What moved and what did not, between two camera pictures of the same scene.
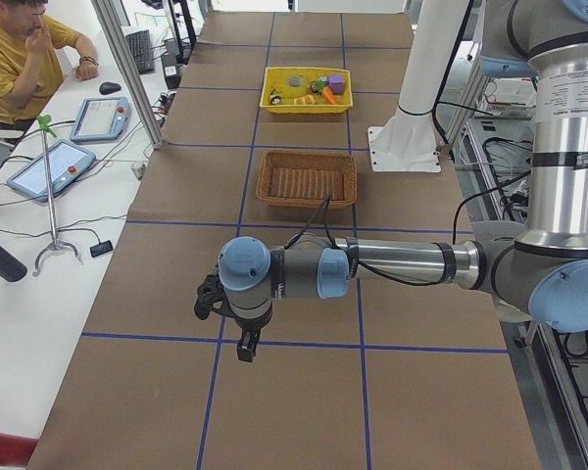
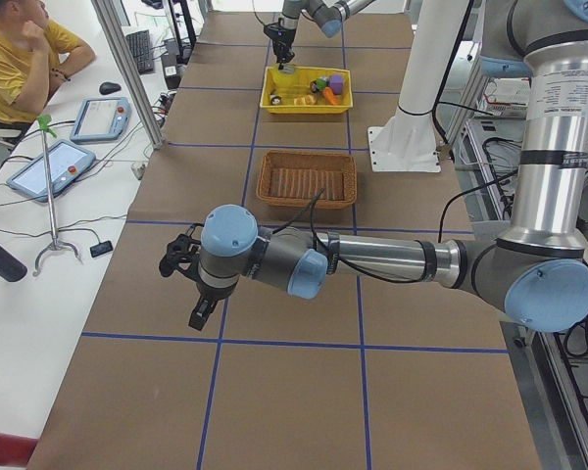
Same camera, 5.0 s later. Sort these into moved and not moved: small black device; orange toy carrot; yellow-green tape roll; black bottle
Moved: yellow-green tape roll
Not moved: small black device; orange toy carrot; black bottle
